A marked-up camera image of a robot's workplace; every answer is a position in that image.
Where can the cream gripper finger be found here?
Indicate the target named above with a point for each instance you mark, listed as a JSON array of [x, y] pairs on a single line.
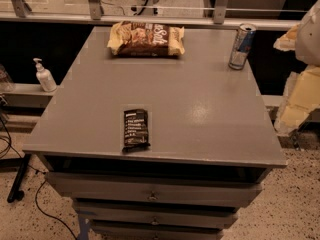
[[287, 42], [301, 96]]

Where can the silver blue redbull can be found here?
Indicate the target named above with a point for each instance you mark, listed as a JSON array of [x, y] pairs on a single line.
[[242, 45]]

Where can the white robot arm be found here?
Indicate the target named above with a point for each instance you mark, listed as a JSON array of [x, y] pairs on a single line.
[[307, 49]]

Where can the black rxbar chocolate bar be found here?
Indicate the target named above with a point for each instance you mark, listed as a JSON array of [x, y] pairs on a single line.
[[136, 131]]

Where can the grey drawer cabinet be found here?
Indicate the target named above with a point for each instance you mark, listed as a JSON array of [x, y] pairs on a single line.
[[211, 140]]

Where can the brown yellow snack bag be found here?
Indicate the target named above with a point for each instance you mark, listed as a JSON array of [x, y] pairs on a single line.
[[145, 39]]

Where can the white pump sanitizer bottle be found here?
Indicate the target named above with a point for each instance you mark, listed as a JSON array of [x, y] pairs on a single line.
[[44, 76]]

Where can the black stand leg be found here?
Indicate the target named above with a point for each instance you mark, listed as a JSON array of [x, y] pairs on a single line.
[[16, 194]]

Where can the grey metal railing frame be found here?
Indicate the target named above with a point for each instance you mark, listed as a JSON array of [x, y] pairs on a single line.
[[226, 14]]

